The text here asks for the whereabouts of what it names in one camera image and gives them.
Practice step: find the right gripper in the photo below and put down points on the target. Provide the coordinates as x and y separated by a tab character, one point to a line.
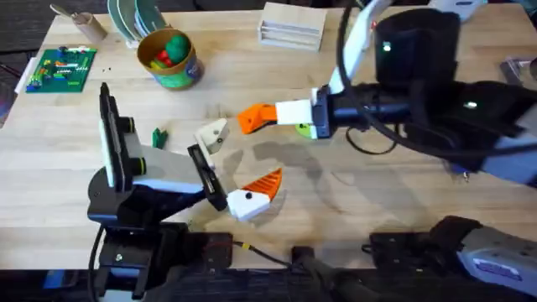
419	50

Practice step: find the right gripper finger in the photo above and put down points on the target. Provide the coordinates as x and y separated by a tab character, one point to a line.
293	119
293	106

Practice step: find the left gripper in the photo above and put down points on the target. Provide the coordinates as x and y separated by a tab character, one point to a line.
168	168

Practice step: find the orange ribbed wedge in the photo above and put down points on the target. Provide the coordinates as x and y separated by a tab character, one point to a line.
251	122

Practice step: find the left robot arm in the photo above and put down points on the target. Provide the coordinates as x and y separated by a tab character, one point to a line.
138	260

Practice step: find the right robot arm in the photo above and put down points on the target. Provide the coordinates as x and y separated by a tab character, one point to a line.
495	251

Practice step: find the green toy vegetable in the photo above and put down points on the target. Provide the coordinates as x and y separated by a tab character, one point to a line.
159	138

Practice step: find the blue electric screwdriver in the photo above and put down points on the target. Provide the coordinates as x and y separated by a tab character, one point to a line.
459	168

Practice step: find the green disc with holes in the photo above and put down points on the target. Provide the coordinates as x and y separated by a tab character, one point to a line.
303	131

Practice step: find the white and blue tool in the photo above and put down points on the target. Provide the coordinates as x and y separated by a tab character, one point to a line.
459	7

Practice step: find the right wrist upright plate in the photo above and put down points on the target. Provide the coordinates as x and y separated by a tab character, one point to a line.
356	46

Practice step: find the wrist upright plate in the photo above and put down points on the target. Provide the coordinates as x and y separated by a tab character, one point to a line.
356	46
111	134

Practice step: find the pale wooden box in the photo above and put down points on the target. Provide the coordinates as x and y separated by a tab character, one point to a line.
291	27

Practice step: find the clear plastic box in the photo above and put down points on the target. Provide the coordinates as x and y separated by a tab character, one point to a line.
520	71

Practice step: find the brown tub with toys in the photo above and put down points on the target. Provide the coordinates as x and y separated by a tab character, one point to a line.
176	71

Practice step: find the left wrist upright plate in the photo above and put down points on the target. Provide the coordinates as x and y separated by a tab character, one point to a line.
111	134

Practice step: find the stack of green plates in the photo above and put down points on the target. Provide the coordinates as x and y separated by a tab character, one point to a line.
134	19

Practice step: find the green board with blocks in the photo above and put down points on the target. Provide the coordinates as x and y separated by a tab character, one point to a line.
60	69

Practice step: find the cardboard tube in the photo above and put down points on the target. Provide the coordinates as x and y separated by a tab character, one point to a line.
90	26

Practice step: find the white strip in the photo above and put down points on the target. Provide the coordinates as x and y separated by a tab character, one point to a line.
25	75

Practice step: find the wooden spoon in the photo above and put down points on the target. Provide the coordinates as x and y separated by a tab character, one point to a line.
60	10

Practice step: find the black rail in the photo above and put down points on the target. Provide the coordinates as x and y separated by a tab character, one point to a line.
260	285

